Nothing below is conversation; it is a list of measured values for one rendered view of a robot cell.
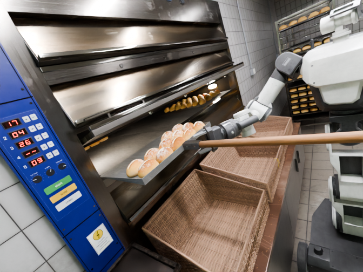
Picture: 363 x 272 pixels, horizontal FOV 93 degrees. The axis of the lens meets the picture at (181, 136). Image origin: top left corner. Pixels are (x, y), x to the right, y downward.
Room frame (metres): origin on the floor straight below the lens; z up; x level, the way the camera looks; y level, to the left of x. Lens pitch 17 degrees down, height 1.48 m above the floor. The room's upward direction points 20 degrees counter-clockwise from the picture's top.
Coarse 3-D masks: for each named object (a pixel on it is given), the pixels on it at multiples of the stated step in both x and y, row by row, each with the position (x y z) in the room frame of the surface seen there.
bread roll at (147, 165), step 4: (148, 160) 0.64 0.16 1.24; (152, 160) 0.65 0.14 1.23; (144, 164) 0.62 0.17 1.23; (148, 164) 0.62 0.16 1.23; (152, 164) 0.63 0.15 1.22; (156, 164) 0.64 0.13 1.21; (140, 168) 0.61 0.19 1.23; (144, 168) 0.61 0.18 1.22; (148, 168) 0.61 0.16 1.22; (152, 168) 0.62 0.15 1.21; (140, 172) 0.60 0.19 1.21; (144, 172) 0.60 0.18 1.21; (148, 172) 0.60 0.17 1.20; (140, 176) 0.60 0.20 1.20
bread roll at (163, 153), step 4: (160, 148) 0.72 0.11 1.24; (164, 148) 0.71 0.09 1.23; (168, 148) 0.72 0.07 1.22; (160, 152) 0.69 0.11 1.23; (164, 152) 0.69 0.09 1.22; (168, 152) 0.70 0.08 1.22; (172, 152) 0.72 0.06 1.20; (156, 156) 0.69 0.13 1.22; (160, 156) 0.68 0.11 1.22; (164, 156) 0.68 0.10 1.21; (168, 156) 0.69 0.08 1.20; (156, 160) 0.69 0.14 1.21; (160, 160) 0.67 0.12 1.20
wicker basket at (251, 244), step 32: (192, 192) 1.03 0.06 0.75; (224, 192) 1.02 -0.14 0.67; (256, 192) 0.87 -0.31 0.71; (160, 224) 0.81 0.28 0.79; (192, 224) 0.91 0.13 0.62; (224, 224) 0.85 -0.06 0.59; (256, 224) 0.68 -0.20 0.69; (192, 256) 0.72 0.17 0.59; (224, 256) 0.66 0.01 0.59; (256, 256) 0.60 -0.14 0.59
